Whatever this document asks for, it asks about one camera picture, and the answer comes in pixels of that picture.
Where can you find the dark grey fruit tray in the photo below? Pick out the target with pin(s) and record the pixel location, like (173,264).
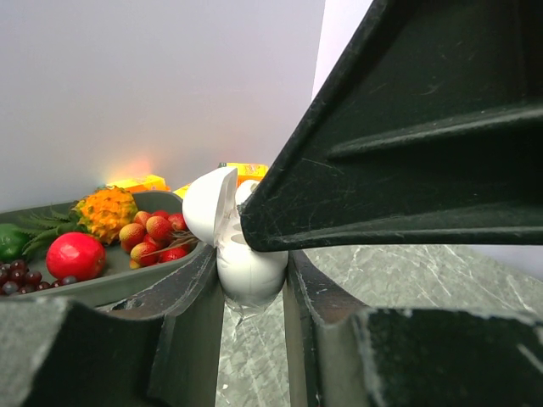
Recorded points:
(117,280)

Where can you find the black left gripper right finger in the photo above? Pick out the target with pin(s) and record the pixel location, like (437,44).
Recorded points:
(342,352)

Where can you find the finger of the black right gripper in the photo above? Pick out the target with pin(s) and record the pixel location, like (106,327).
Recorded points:
(427,130)

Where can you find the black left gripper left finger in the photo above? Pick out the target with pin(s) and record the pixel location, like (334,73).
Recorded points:
(160,347)

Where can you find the dark purple grapes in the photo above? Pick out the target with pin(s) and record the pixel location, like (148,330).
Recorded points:
(18,278)

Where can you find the orange pineapple toy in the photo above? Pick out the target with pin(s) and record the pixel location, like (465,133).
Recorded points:
(105,212)

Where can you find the orange box middle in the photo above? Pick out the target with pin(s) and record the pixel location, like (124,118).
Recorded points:
(181,192)

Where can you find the green pepper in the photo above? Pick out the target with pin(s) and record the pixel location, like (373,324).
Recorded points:
(13,242)

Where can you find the white oval charging case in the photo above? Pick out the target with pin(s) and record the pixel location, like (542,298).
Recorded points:
(249,279)

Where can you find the white clip earbud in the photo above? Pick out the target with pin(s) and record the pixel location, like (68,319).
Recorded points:
(244,191)

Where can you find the orange sponge box near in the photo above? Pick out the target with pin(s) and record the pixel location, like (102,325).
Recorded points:
(247,171)

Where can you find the red pomegranate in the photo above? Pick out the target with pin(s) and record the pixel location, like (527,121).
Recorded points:
(76,254)

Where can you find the orange box back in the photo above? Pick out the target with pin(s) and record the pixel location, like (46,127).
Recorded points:
(142,184)

